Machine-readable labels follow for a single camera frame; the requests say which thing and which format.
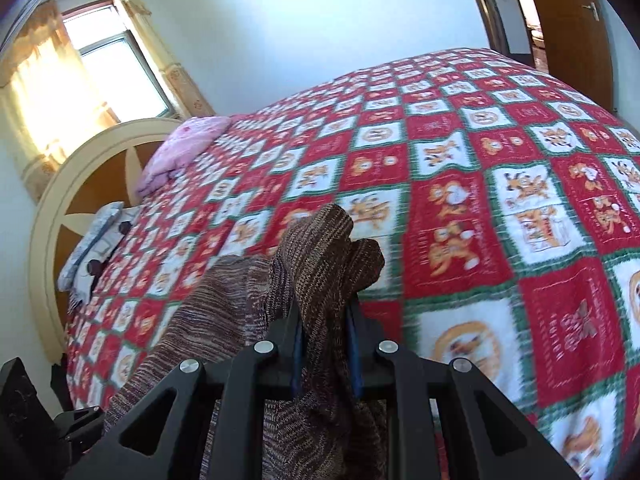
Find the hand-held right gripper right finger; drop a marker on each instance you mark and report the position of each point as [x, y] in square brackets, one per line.
[356, 360]

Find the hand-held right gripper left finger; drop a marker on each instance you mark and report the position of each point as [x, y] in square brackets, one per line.
[296, 360]

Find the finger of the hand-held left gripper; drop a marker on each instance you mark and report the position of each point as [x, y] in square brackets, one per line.
[80, 422]

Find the brown knit sweater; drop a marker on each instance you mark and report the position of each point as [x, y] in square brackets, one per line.
[320, 260]

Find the dark cloth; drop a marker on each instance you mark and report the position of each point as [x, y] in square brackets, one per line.
[62, 380]

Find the white black-dotted pillow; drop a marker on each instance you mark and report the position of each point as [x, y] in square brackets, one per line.
[114, 249]

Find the grey floral pillow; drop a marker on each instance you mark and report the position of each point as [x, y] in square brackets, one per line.
[95, 240]

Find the red checked printed blanket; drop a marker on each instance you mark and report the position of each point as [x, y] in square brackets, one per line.
[450, 185]

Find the cream and orange headboard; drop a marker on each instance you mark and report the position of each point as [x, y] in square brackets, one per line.
[50, 220]

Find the pink pillow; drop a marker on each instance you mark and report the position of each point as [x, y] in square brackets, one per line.
[175, 155]

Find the narrow yellow curtain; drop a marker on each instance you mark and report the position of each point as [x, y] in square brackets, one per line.
[175, 75]

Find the wide yellow curtain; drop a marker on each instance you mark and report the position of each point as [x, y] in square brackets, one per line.
[45, 110]

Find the window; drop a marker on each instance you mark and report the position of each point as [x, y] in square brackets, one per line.
[120, 75]

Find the wooden door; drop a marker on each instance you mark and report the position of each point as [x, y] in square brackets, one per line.
[565, 45]

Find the dark brown door frame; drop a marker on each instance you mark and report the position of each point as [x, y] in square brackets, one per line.
[487, 10]

